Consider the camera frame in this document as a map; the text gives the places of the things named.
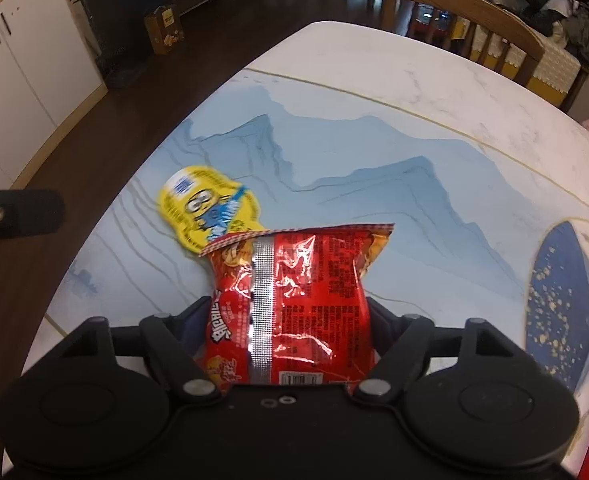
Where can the wooden chair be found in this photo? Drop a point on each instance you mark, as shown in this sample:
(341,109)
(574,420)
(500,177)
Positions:
(474,5)

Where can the dark cabinet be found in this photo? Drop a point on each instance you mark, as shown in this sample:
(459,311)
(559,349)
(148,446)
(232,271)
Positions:
(99,15)

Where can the brown cardboard carton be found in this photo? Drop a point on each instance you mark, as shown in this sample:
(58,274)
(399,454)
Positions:
(164,30)

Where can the grey backpack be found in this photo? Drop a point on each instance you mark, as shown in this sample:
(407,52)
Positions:
(587,25)

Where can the red snack bag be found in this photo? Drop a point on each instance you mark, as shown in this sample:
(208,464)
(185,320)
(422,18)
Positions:
(314,300)

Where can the sofa with cream cover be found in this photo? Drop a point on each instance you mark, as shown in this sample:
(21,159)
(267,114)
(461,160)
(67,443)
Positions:
(539,65)

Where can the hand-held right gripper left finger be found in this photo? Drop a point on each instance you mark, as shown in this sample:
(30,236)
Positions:
(194,330)

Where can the yellow cartoon snack packet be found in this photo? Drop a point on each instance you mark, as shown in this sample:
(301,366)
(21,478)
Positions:
(199,200)

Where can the white cabinet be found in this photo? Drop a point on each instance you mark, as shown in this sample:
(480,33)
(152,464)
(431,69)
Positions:
(19,70)

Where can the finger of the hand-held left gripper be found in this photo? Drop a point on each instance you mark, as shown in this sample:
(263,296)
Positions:
(29,212)

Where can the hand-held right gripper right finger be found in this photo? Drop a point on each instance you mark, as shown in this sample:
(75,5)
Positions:
(389,332)

